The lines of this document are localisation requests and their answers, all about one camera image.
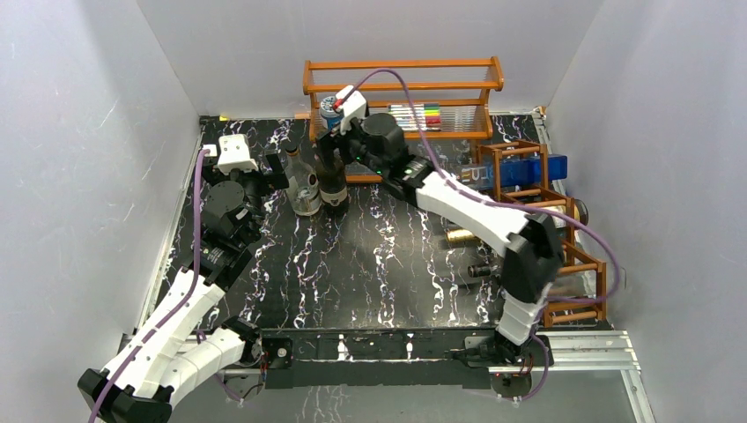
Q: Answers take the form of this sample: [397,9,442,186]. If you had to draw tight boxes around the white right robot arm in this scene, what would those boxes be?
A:
[315,113,563,365]

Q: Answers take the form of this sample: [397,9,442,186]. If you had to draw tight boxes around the dark green wine bottle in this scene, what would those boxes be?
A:
[315,141,350,217]

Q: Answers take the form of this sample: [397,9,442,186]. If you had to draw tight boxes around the blue glass bottle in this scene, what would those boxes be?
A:
[454,154,568,190]

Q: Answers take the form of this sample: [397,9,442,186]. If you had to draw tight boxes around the gold foil wine bottle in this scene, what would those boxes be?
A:
[445,199,589,243]

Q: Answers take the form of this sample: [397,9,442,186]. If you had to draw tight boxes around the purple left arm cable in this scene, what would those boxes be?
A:
[87,148,212,423]

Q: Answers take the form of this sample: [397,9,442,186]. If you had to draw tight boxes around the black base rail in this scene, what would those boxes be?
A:
[210,330,550,391]

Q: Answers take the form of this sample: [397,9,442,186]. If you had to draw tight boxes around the blue lidded jar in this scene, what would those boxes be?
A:
[319,95,344,131]

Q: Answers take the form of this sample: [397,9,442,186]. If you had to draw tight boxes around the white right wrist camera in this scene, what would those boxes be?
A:
[333,85,367,135]

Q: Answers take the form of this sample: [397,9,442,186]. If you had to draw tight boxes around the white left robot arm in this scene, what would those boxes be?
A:
[78,145,289,422]

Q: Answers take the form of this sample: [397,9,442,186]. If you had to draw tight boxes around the marker pen set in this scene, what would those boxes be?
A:
[388,102,442,131]

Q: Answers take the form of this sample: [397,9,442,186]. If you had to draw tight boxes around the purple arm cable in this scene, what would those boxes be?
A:
[332,69,621,401]
[87,148,212,423]

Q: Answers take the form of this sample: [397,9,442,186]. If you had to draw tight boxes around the orange wooden shelf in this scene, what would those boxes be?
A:
[302,56,505,160]

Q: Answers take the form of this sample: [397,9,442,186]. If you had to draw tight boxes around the wooden wine rack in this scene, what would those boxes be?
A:
[477,139,608,330]

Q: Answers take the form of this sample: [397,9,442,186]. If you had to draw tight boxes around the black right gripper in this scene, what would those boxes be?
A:
[312,112,388,179]

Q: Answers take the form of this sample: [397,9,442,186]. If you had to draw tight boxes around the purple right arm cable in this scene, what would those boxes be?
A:
[332,69,621,401]

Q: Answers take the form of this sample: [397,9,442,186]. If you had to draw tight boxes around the clear glass bottle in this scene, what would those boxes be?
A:
[285,143,322,217]

